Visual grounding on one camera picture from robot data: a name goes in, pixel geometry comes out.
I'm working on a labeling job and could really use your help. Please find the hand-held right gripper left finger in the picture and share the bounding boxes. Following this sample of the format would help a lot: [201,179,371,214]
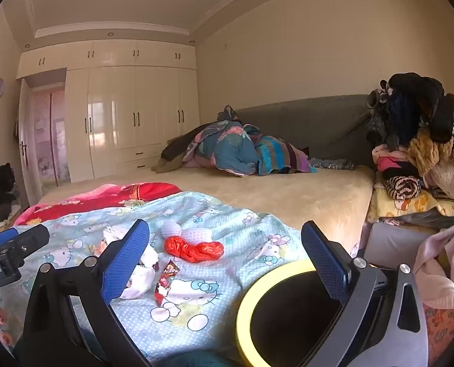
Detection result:
[22,219,153,367]

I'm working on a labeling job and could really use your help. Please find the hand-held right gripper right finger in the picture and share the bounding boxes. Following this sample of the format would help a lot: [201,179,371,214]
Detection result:
[301,220,430,367]

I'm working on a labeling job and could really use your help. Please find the white tissue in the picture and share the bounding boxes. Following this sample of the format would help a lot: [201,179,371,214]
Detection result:
[97,227,159,301]

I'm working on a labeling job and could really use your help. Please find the red snack wrapper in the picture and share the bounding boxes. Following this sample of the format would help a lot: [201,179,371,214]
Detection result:
[153,260,182,306]

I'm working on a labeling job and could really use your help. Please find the red plastic bag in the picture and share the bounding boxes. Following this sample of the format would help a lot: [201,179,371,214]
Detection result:
[164,236,224,264]

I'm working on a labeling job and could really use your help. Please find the yellow rimmed black trash bin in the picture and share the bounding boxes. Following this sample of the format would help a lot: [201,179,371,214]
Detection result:
[235,259,365,367]

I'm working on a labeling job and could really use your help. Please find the red and pink blanket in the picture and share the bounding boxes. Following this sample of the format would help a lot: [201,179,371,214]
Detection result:
[13,183,183,226]

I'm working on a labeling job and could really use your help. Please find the grey storage box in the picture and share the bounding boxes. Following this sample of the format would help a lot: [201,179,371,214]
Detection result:
[364,218,441,270]

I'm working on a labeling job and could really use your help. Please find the beige bed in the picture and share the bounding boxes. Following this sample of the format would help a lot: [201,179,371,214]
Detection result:
[15,164,376,261]

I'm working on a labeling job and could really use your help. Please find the light blue cartoon cat blanket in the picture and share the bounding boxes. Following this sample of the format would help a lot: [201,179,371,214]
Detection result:
[0,191,319,360]

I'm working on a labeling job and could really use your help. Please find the dark patterned cloth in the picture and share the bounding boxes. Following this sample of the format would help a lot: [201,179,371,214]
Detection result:
[309,158,355,171]

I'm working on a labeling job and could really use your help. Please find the white door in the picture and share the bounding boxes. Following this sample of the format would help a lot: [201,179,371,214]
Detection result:
[18,78,40,207]

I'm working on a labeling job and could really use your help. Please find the zebra striped cloth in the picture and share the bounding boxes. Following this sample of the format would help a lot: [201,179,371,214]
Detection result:
[382,176,426,199]

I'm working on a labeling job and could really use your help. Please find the pink cartoon door curtain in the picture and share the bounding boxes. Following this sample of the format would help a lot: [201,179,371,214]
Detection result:
[32,88,71,184]

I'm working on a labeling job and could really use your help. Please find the pale lilac garment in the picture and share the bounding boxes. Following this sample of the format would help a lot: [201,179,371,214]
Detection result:
[412,220,454,308]

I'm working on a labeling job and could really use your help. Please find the striped towel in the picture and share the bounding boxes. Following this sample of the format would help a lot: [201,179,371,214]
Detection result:
[255,135,317,176]

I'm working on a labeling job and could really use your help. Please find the yellow cartoon sheet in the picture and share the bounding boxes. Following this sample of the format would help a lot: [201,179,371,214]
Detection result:
[366,183,454,224]

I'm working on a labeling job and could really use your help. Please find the dark olive cloth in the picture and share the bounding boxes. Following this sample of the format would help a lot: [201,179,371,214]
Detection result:
[152,126,208,172]

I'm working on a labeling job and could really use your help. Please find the pink garment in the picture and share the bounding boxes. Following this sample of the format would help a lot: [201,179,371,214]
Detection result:
[372,143,411,172]

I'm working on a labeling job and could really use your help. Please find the teal fleece pants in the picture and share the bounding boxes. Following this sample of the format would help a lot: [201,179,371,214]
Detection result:
[74,336,243,367]

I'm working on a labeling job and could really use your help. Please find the cream fluffy garment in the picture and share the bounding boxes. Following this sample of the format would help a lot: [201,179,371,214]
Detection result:
[426,157,454,199]

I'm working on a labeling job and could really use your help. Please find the mustard knit garment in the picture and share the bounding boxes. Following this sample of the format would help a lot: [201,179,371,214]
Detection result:
[406,128,454,176]

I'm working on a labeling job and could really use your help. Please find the blue floral quilt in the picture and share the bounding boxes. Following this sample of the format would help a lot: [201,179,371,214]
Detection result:
[181,105,264,176]

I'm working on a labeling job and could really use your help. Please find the cream wardrobe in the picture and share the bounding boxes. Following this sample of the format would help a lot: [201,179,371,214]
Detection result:
[17,39,201,184]

